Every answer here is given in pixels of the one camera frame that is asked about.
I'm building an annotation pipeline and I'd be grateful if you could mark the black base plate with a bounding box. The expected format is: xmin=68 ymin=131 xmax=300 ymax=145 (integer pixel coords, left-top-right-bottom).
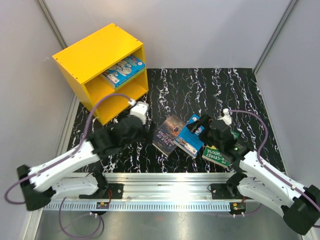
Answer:
xmin=98 ymin=183 xmax=124 ymax=200
xmin=207 ymin=183 xmax=240 ymax=200

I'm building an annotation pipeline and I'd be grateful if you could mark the green Storey Treehouse book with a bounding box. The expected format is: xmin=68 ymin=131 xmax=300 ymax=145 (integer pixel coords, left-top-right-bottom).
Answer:
xmin=202 ymin=130 xmax=240 ymax=168

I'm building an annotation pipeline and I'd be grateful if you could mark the dark Tale of Two Cities book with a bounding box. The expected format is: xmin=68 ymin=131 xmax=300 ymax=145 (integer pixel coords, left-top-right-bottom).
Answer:
xmin=152 ymin=115 xmax=185 ymax=157

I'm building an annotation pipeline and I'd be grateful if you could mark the blue comic paperback book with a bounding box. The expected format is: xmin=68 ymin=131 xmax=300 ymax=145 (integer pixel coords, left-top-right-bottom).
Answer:
xmin=101 ymin=54 xmax=145 ymax=89

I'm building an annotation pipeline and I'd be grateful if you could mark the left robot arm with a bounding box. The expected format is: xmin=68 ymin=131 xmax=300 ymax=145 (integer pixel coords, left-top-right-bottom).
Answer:
xmin=17 ymin=114 xmax=152 ymax=211

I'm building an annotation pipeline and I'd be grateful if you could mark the yellow wooden shelf cabinet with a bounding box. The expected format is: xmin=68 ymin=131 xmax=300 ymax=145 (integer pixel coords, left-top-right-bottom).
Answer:
xmin=52 ymin=23 xmax=149 ymax=125

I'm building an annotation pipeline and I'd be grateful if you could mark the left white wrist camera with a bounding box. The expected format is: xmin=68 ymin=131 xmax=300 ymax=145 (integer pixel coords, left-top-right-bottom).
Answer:
xmin=128 ymin=98 xmax=150 ymax=125

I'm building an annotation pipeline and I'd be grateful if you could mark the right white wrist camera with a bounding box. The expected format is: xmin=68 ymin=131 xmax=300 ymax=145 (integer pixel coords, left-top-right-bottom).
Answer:
xmin=218 ymin=108 xmax=232 ymax=126

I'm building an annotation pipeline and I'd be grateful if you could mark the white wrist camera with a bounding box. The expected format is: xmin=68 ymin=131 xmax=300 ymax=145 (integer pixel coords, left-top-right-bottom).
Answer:
xmin=128 ymin=98 xmax=150 ymax=125
xmin=218 ymin=108 xmax=232 ymax=126

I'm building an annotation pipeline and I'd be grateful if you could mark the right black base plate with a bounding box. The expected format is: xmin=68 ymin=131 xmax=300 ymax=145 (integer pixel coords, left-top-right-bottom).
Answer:
xmin=207 ymin=183 xmax=240 ymax=200

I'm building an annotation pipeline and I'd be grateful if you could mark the blue paperback with round badge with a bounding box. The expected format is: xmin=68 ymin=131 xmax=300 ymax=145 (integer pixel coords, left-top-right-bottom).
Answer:
xmin=173 ymin=114 xmax=204 ymax=158

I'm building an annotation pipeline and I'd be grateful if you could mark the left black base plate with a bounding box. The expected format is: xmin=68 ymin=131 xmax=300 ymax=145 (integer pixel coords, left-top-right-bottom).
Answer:
xmin=98 ymin=183 xmax=124 ymax=200

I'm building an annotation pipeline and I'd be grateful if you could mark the aluminium mounting rail frame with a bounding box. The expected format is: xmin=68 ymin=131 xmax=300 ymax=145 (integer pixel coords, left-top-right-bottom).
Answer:
xmin=24 ymin=99 xmax=316 ymax=240

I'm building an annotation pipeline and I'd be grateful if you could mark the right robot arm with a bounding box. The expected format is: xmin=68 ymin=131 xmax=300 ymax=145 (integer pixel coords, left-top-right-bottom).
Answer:
xmin=186 ymin=110 xmax=320 ymax=236

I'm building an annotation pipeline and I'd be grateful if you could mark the white slotted cable duct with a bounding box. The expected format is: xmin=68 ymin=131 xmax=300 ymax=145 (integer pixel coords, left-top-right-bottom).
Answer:
xmin=44 ymin=201 xmax=231 ymax=212

